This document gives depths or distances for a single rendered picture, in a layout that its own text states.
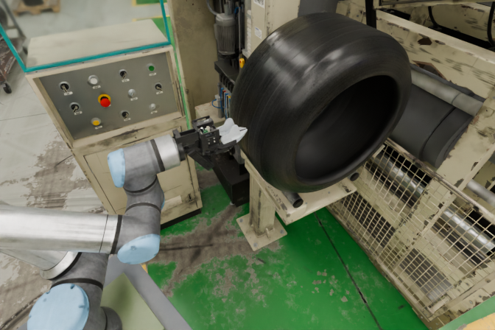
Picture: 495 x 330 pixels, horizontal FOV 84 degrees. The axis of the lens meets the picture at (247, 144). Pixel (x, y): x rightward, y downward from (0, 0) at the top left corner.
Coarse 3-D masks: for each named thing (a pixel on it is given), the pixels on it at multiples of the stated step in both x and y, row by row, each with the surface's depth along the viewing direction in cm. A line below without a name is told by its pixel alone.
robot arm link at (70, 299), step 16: (64, 288) 81; (80, 288) 82; (96, 288) 87; (48, 304) 78; (64, 304) 78; (80, 304) 78; (96, 304) 85; (32, 320) 75; (48, 320) 75; (64, 320) 75; (80, 320) 76; (96, 320) 84
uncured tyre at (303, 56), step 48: (288, 48) 75; (336, 48) 69; (384, 48) 73; (240, 96) 84; (288, 96) 70; (336, 96) 119; (384, 96) 105; (240, 144) 94; (288, 144) 76; (336, 144) 119
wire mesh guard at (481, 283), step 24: (384, 168) 122; (456, 192) 96; (336, 216) 168; (360, 216) 148; (360, 240) 155; (408, 240) 123; (408, 264) 128; (432, 264) 115; (408, 288) 132; (480, 288) 99; (432, 312) 124
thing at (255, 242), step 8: (248, 216) 202; (240, 224) 197; (248, 224) 196; (280, 224) 197; (272, 232) 192; (280, 232) 192; (248, 240) 188; (256, 240) 188; (264, 240) 188; (272, 240) 188; (256, 248) 183
